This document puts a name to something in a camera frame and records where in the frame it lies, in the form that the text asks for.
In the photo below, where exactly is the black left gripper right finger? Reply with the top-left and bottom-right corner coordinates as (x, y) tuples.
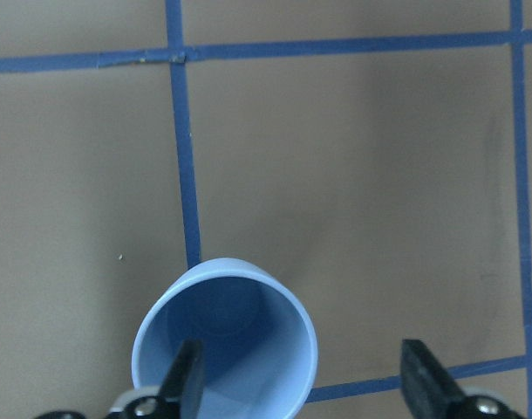
(399, 339), (466, 419)

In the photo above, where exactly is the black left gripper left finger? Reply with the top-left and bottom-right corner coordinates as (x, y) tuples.
(156, 340), (204, 419)

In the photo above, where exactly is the light blue plastic cup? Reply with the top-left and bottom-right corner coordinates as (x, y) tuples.
(131, 258), (318, 418)

